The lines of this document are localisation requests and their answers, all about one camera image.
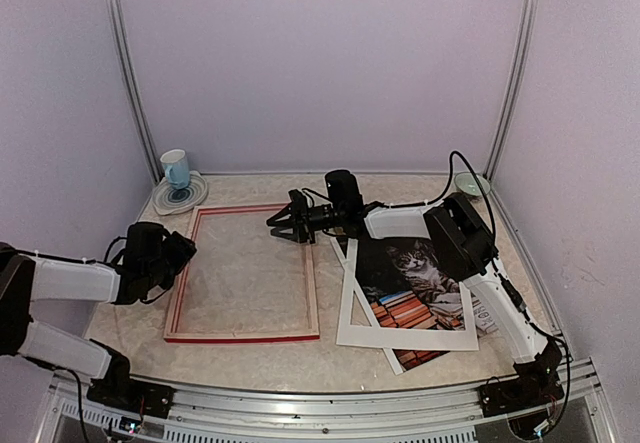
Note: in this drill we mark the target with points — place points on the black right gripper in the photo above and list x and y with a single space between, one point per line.
297 220

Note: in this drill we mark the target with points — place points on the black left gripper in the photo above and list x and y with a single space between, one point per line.
181 251

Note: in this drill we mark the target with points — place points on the white photo mat board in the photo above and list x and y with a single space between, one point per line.
375 336

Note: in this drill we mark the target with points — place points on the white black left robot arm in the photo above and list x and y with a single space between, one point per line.
27 277

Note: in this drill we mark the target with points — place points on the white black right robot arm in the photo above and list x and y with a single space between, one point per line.
464 246

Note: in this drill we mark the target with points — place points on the cat and books photo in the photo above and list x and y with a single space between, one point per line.
402 286

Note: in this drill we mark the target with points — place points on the white blue swirl plate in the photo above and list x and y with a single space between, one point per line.
169 201

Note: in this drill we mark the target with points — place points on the light blue mug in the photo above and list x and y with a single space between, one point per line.
176 168

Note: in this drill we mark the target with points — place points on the pale green ceramic bowl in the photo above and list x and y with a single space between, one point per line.
472 185

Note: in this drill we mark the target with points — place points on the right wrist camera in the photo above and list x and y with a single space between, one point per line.
299 202

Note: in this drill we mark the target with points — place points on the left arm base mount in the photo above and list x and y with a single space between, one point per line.
135 393

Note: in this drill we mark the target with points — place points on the front aluminium rail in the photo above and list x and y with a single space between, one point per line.
451 413

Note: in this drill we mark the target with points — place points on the left aluminium corner post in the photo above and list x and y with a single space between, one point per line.
118 26

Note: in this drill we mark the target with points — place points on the aluminium corner post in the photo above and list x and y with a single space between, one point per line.
118 26
514 81

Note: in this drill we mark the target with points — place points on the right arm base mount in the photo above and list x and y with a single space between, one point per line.
536 383

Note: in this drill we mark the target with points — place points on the right aluminium corner post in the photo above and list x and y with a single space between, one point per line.
514 81

